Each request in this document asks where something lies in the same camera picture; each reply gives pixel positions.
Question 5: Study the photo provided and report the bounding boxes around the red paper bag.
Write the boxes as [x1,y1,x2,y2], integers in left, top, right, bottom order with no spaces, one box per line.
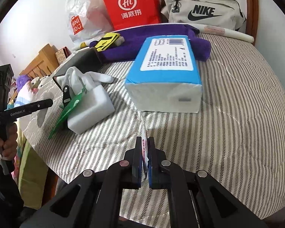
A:
[103,0,162,30]

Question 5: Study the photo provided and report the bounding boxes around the white Miniso plastic bag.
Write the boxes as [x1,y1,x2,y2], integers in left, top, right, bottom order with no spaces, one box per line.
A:
[65,0,113,45]

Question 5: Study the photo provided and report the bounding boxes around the white foam block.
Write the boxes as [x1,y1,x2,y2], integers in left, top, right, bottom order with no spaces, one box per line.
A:
[67,85,115,134]

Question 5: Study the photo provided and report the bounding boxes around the purple towel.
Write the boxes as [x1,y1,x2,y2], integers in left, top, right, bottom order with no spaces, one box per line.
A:
[98,23,211,63]

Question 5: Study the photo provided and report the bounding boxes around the wooden furniture piece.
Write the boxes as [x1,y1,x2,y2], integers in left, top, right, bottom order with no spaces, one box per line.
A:
[19,44,71,79]

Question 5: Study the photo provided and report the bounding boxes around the rolled white paper tube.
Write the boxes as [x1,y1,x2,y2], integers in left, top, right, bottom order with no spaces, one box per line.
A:
[72,23,255,51]

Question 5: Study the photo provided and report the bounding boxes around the yellow adidas pouch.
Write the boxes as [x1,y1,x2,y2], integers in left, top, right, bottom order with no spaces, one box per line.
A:
[94,32,125,52]

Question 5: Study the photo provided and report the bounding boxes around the dark green book box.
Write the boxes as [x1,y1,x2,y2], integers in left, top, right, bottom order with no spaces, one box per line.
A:
[52,47,103,91]

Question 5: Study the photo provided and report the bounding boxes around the beige Nike bag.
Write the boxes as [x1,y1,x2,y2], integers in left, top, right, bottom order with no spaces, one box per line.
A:
[161,0,246,30]

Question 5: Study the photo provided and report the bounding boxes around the white cloth glove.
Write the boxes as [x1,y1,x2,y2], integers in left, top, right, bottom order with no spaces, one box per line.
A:
[54,67,114,97]

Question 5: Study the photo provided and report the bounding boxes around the person's left hand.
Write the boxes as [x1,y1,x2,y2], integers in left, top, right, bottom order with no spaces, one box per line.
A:
[0,123,18,161]

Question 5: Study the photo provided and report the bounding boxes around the black clip tool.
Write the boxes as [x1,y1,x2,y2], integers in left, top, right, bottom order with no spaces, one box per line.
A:
[63,85,71,108]

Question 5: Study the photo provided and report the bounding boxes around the green wipes packet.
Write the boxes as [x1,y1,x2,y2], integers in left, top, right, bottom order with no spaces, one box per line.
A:
[48,88,87,139]

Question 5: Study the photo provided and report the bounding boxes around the blue tissue package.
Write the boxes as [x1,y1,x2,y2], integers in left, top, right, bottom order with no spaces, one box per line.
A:
[124,46,202,113]

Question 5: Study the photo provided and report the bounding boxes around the fruit print tissue packet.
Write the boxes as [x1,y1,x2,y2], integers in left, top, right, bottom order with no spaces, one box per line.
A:
[140,114,149,182]

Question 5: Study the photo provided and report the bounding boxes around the striped bed quilt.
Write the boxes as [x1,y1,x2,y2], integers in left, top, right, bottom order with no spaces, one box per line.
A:
[20,34,285,219]

